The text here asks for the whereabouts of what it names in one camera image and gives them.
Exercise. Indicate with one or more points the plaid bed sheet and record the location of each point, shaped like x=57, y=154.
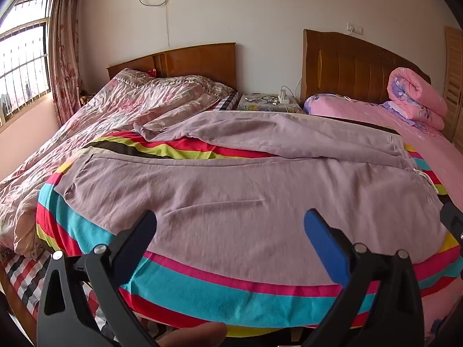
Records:
x=25, y=274

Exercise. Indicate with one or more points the small red ornament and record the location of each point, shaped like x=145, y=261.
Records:
x=152, y=72

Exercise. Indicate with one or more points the white wall socket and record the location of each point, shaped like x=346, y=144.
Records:
x=354, y=28

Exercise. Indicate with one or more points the pink floral curtain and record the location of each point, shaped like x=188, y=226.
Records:
x=65, y=61

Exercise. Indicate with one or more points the nightstand with floral cover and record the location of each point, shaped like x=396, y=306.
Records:
x=258, y=107

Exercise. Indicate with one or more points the pink floral quilt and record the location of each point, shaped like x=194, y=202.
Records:
x=108, y=115

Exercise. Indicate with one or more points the brown stuffed toy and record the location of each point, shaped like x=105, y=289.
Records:
x=86, y=98

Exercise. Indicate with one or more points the panelled wooden headboard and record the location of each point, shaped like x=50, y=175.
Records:
x=347, y=68

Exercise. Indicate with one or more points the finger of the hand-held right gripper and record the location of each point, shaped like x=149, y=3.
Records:
x=454, y=222

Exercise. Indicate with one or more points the light wooden cabinet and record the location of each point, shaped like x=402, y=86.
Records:
x=454, y=79

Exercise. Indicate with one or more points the barred window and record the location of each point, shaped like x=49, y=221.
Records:
x=25, y=61

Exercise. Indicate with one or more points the rolled pink quilt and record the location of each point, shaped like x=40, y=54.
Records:
x=416, y=94

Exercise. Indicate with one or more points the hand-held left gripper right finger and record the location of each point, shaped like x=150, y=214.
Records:
x=325, y=245

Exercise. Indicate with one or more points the wide wooden headboard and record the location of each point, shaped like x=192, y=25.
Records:
x=195, y=61

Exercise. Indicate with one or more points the pink floral bed sheet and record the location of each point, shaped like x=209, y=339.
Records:
x=361, y=110

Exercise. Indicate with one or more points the striped colourful blanket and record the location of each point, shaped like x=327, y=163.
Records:
x=217, y=296

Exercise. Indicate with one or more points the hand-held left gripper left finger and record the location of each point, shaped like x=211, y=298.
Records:
x=135, y=245

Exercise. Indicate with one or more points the black glasses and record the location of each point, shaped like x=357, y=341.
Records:
x=268, y=98

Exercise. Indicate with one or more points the mauve sweatshirt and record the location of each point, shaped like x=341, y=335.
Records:
x=235, y=202

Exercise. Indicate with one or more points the person's left hand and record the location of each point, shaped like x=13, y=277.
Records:
x=195, y=336

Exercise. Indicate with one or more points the white power strip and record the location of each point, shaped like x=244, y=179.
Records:
x=283, y=98

